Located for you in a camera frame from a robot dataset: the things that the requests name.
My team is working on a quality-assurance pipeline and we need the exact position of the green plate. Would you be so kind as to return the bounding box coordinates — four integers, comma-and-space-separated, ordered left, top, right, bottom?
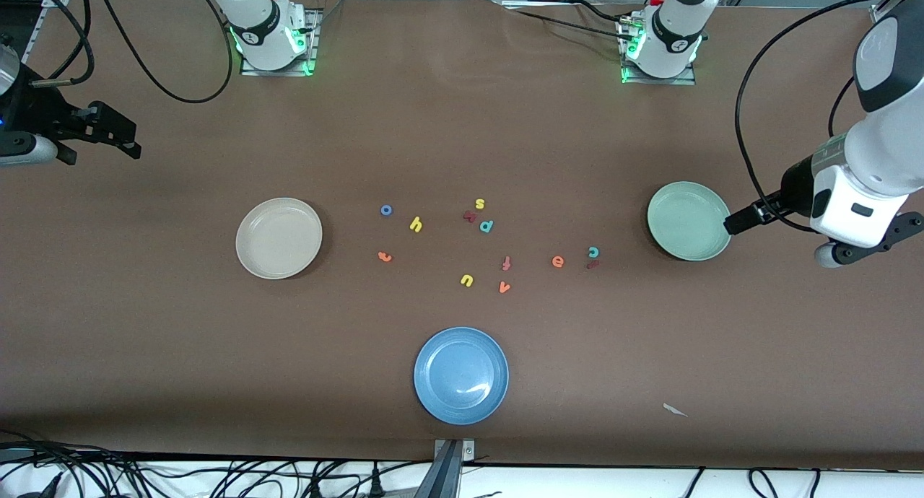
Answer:
647, 181, 733, 261

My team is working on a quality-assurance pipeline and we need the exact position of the beige plate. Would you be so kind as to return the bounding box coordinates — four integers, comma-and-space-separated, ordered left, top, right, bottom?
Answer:
235, 197, 323, 280

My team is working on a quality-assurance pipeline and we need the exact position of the brown paper table cover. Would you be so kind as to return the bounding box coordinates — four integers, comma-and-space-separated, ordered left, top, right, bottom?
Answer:
0, 0, 924, 471

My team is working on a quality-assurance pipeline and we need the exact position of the blue plate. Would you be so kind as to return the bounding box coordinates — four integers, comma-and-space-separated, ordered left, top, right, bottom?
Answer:
414, 327, 510, 426

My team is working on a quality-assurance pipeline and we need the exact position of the black right camera bracket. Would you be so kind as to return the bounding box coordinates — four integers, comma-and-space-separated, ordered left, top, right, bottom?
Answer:
0, 131, 37, 156

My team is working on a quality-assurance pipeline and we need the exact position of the black camera bracket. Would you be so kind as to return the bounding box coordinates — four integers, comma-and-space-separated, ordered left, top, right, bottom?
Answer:
0, 131, 37, 156
837, 213, 924, 257

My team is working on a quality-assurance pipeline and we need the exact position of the long black right arm cable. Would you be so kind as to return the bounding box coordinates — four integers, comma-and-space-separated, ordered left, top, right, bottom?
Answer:
90, 0, 235, 104

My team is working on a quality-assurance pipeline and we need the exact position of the short black right arm cable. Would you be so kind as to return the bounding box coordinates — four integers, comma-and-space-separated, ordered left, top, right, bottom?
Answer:
29, 0, 95, 87

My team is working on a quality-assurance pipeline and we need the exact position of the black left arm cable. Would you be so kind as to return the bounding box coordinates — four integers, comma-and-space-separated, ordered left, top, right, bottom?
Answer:
735, 0, 924, 233

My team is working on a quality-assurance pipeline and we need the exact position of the black left camera bracket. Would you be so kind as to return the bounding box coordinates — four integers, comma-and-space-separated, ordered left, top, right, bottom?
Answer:
837, 213, 924, 257

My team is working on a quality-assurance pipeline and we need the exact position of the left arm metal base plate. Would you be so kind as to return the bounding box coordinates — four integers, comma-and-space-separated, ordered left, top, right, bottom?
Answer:
621, 64, 697, 87

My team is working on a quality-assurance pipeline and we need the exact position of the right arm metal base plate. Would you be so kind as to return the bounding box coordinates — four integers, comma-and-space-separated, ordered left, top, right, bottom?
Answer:
240, 9, 322, 77

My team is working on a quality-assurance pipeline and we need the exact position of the black base power cable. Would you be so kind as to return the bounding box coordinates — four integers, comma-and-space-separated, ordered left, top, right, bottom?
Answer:
502, 0, 636, 44

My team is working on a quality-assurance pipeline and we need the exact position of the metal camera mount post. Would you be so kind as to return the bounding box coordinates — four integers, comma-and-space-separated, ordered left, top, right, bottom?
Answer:
413, 438, 477, 498

